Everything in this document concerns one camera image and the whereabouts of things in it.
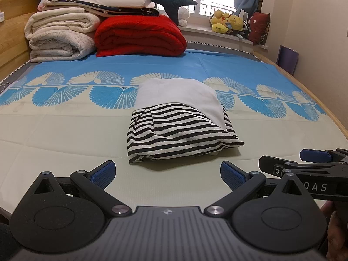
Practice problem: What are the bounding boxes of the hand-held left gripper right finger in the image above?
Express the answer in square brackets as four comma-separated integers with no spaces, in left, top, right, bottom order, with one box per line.
[203,160,310,218]

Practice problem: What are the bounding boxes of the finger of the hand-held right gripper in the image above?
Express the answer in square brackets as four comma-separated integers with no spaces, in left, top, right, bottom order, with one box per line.
[300,148,348,164]
[258,155,348,177]

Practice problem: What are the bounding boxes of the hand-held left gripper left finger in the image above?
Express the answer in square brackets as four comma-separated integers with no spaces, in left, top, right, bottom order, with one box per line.
[34,160,134,219]

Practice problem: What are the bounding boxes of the striped dress with white vest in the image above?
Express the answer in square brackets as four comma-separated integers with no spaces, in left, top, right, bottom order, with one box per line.
[126,77,245,165]

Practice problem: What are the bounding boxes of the person's right hand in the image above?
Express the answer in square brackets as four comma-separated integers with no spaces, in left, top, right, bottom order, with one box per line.
[319,204,348,261]

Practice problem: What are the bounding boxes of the blue patterned bed sheet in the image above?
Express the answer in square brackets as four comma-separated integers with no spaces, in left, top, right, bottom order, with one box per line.
[0,49,348,218]

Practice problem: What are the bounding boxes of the white speckled folded quilt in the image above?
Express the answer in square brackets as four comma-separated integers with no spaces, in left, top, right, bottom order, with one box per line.
[28,31,97,63]

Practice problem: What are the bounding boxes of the dark red cushion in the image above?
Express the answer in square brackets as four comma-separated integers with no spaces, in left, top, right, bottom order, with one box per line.
[248,12,271,45]

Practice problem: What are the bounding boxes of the striped plush toy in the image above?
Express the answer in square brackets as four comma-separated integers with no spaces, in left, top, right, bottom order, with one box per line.
[239,20,252,40]

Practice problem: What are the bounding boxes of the white window sill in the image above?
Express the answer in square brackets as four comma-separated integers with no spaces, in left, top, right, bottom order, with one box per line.
[179,25,272,52]

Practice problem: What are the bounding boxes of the red folded quilt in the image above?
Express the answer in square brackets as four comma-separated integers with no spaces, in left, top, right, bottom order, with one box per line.
[95,15,187,58]

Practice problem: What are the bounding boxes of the yellow square plush toy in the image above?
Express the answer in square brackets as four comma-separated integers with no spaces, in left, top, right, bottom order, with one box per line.
[227,14,244,32]

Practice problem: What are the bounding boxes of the yellow duck plush toy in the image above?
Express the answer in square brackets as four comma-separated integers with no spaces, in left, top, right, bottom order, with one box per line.
[209,9,231,34]

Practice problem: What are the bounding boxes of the cream folded quilt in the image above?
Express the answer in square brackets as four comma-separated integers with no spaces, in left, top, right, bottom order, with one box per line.
[24,7,102,41]

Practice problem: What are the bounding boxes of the dark patterned folded blanket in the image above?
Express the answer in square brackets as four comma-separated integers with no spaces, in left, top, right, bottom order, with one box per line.
[45,0,160,17]

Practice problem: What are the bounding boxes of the white plush toy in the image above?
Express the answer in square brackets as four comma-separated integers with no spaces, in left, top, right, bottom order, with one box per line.
[176,7,191,28]

